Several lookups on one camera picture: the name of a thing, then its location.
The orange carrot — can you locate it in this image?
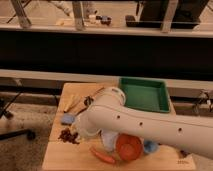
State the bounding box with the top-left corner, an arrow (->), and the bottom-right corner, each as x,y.
90,147 -> 116,164

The metal whisk wooden handle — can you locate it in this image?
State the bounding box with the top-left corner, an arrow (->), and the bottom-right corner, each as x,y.
84,87 -> 103,107

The blue small cup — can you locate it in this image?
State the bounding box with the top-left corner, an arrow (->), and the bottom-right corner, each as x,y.
143,140 -> 158,154

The red bowl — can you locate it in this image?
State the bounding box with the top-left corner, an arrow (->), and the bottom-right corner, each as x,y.
116,134 -> 143,162

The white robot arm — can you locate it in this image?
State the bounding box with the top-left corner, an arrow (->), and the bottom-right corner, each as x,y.
75,87 -> 213,159

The blue sponge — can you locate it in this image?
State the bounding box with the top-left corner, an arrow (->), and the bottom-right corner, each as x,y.
61,114 -> 75,125

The green plastic tray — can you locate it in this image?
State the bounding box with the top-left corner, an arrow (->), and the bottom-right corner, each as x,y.
119,77 -> 170,113

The light blue cloth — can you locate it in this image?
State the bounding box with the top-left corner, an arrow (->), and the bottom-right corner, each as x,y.
101,130 -> 118,152

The black chair base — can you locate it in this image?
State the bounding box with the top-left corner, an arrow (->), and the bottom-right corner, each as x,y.
0,93 -> 36,141

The wooden stick utensil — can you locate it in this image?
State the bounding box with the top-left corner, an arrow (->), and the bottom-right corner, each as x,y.
64,94 -> 80,112

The black tool with cables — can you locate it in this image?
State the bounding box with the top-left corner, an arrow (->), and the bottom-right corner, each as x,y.
180,150 -> 191,158

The dark grape bunch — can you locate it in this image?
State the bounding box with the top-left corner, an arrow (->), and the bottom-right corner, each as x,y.
59,128 -> 78,144

